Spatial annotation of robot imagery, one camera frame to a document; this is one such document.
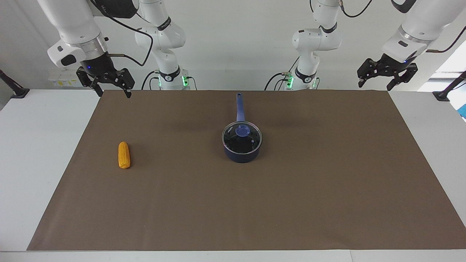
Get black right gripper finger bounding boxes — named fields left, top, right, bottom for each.
left=116, top=68, right=135, bottom=99
left=76, top=67, right=103, bottom=98

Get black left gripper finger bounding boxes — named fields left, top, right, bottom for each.
left=386, top=63, right=418, bottom=91
left=357, top=58, right=378, bottom=88

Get yellow corn cob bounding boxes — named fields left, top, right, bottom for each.
left=118, top=142, right=131, bottom=169

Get glass lid with blue knob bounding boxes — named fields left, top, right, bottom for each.
left=222, top=121, right=262, bottom=153

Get black clamp stand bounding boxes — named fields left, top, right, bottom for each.
left=432, top=71, right=466, bottom=102
left=0, top=70, right=30, bottom=99

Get brown table mat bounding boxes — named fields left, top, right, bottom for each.
left=27, top=90, right=466, bottom=251

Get black right base cable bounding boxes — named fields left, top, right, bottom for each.
left=141, top=71, right=161, bottom=91

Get black base cable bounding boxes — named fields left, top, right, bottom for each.
left=141, top=71, right=161, bottom=91
left=264, top=72, right=293, bottom=91

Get white wall socket boxes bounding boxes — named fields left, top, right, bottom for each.
left=48, top=70, right=84, bottom=88

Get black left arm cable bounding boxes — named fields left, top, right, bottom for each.
left=425, top=26, right=466, bottom=53

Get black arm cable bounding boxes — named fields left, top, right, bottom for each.
left=425, top=26, right=466, bottom=53
left=90, top=0, right=154, bottom=67

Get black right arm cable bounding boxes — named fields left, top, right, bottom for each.
left=90, top=0, right=154, bottom=67

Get black left base cable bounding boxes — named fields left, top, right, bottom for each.
left=264, top=72, right=293, bottom=91

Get blue pot with handle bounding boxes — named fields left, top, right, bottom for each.
left=222, top=93, right=263, bottom=163

